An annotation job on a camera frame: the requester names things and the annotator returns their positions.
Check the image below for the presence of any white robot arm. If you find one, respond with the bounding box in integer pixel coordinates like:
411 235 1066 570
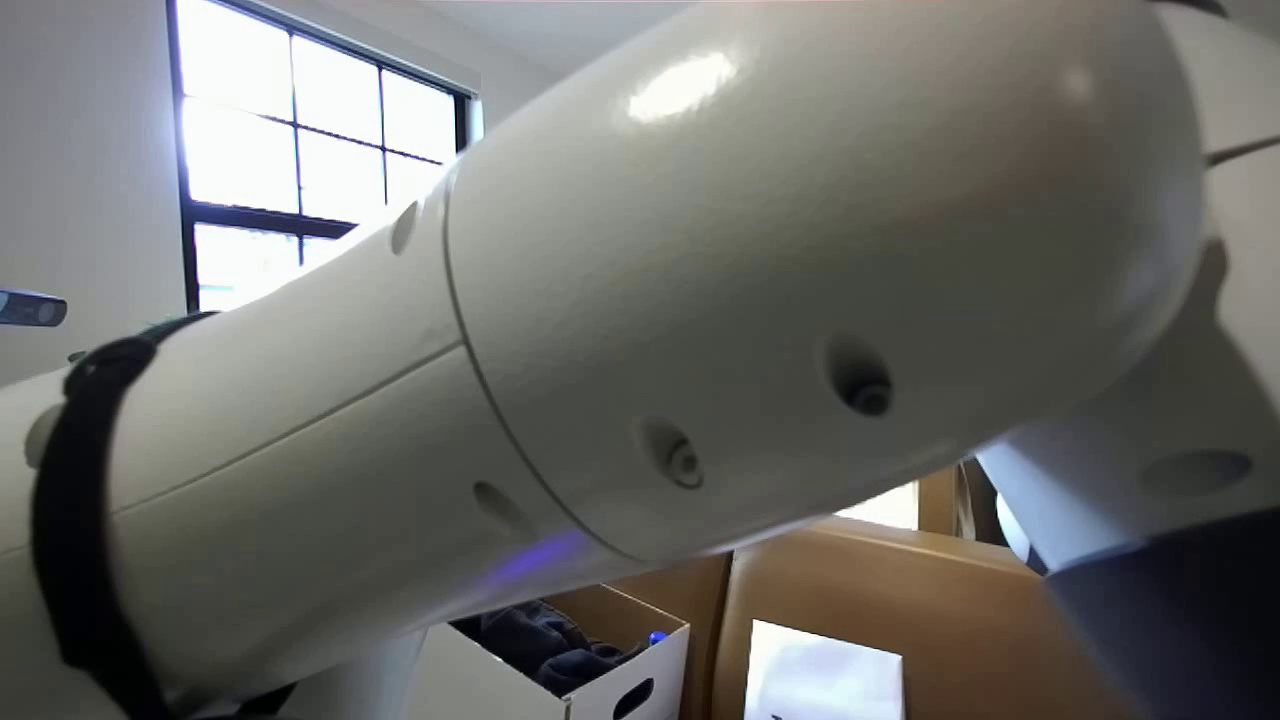
0 0 1280 720

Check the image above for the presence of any dark navy clothing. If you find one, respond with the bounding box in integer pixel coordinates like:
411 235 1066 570
457 599 626 694

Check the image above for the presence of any white paper sheet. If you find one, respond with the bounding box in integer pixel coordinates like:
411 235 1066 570
742 618 908 720

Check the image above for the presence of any wooden bed with white bedding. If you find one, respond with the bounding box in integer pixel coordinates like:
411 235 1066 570
841 460 1001 544

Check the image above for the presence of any white cardboard box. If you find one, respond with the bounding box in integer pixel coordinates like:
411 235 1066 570
408 585 693 720

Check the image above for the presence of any black framed window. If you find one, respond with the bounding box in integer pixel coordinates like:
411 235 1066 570
168 0 480 307

